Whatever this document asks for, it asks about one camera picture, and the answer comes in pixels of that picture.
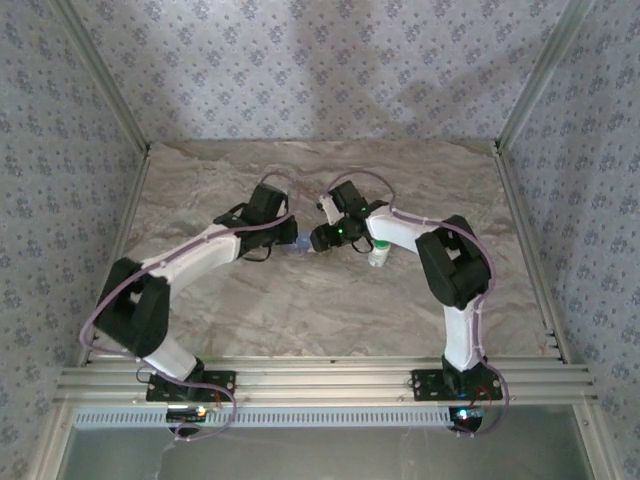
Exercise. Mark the clear bottle blue cap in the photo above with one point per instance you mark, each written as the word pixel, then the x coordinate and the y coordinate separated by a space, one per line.
pixel 302 243

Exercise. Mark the white pill bottle green cap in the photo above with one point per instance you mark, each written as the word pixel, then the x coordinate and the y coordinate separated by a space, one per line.
pixel 377 257

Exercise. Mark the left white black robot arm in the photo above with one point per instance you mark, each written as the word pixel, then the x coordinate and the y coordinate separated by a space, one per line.
pixel 190 260

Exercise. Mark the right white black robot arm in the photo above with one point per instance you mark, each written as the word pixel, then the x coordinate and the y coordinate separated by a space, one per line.
pixel 462 340

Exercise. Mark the small circuit board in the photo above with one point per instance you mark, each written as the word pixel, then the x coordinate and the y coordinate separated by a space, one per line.
pixel 467 415
pixel 187 414

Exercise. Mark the grey metal base panel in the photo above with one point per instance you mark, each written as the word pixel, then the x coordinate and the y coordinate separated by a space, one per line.
pixel 325 455

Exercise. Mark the aluminium side rail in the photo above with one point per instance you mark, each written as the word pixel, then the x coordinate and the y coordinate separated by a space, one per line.
pixel 114 240
pixel 529 250

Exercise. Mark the long aluminium frame beam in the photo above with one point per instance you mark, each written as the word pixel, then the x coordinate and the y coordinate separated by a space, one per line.
pixel 325 380

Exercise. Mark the aluminium corner post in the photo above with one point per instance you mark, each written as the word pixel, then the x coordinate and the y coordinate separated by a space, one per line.
pixel 541 75
pixel 111 85

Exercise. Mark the aluminium frame leg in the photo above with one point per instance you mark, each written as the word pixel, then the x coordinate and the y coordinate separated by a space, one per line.
pixel 52 445
pixel 597 445

